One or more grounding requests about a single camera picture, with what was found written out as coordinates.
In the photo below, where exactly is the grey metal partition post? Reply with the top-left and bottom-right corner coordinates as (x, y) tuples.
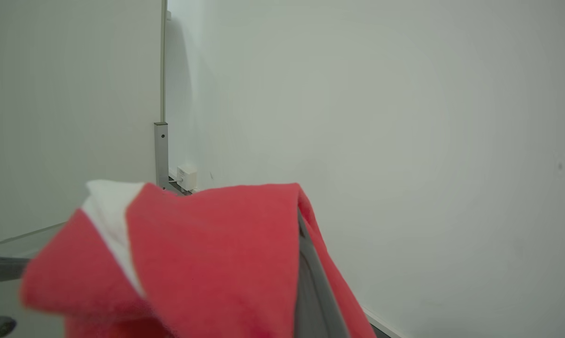
(154, 122), (192, 196)

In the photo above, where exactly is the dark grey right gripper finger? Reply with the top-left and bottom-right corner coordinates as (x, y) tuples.
(293, 210), (350, 338)

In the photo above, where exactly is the white wall power adapter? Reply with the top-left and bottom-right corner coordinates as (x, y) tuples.
(176, 165), (198, 192)

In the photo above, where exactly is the red and white garment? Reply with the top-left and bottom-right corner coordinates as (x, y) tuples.
(20, 180), (377, 338)

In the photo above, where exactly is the white partition panel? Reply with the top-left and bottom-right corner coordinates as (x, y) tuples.
(0, 0), (167, 250)

